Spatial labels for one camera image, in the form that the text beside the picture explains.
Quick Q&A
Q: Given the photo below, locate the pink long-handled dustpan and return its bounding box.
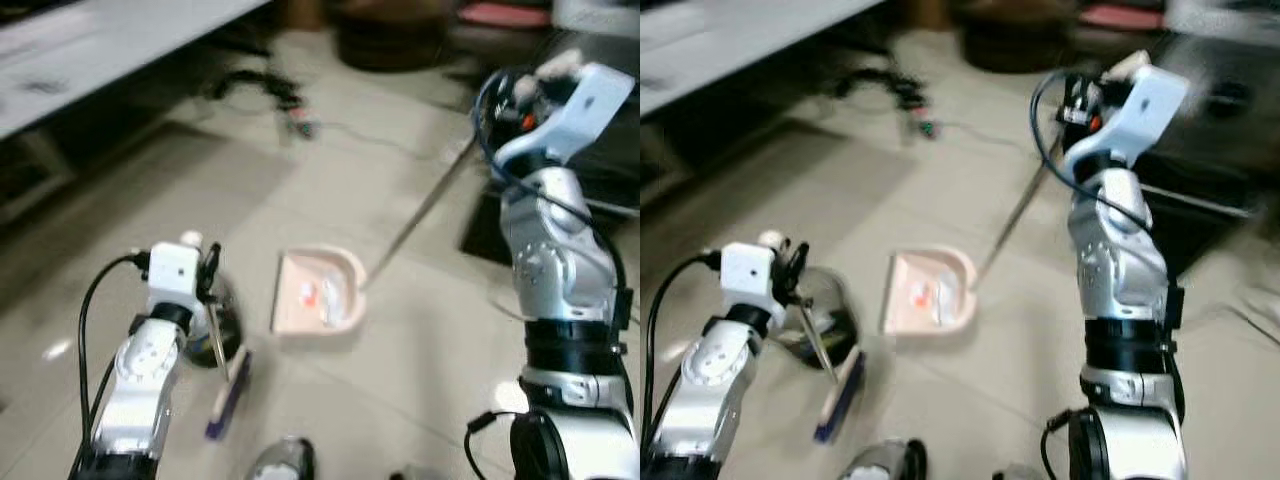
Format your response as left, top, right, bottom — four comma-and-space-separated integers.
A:
270, 135, 483, 351
878, 135, 1063, 351

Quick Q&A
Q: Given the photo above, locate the broom with purple head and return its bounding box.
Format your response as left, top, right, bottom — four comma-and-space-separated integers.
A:
203, 298, 253, 443
795, 295, 867, 445

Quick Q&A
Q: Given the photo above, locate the black shiny round object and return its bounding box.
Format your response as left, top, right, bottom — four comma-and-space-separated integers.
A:
183, 272, 244, 369
772, 266, 863, 373

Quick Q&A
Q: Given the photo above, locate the pink flat item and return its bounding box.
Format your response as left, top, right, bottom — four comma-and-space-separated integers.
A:
458, 0, 553, 28
1080, 2, 1166, 31

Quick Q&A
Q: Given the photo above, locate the dark round basket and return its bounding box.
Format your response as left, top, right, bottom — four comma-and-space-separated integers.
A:
955, 0, 1086, 73
330, 0, 456, 73

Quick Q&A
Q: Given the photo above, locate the grey white box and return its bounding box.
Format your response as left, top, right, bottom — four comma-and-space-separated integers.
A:
1165, 0, 1280, 47
555, 0, 641, 37

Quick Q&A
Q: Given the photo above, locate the white crumpled scrap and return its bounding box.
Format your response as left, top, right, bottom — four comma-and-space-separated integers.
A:
930, 280, 963, 327
320, 278, 353, 329

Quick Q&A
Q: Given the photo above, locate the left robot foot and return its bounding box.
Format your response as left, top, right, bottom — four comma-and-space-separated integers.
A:
245, 436, 318, 480
838, 438, 929, 480

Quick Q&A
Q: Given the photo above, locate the white table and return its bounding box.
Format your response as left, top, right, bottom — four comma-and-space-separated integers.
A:
640, 0, 886, 116
0, 0, 276, 141

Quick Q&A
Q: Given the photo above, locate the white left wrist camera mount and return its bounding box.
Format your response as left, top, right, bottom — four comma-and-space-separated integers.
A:
147, 232, 208, 309
720, 232, 788, 311

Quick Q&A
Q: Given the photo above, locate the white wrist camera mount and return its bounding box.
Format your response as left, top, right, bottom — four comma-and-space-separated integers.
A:
495, 50, 637, 166
147, 232, 208, 309
720, 232, 788, 311
1063, 50, 1193, 166

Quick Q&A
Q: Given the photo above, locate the dark right arm cable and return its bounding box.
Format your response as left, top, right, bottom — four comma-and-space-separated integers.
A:
472, 68, 626, 301
1030, 68, 1186, 301

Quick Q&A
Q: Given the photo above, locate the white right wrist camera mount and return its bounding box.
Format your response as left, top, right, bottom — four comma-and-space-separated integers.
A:
495, 50, 637, 166
1063, 50, 1193, 166

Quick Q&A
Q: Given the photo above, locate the thin grey floor cable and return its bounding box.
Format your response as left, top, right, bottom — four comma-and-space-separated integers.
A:
310, 120, 476, 166

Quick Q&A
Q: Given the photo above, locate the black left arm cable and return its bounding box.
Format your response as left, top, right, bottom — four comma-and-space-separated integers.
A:
76, 252, 151, 471
645, 252, 723, 441

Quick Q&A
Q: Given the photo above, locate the black cable bundle with plug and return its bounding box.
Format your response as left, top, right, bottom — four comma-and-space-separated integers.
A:
835, 65, 941, 141
205, 68, 321, 141

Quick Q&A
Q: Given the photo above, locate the black looped cable with plug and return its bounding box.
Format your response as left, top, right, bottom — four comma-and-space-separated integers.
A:
463, 408, 526, 480
1040, 405, 1091, 480

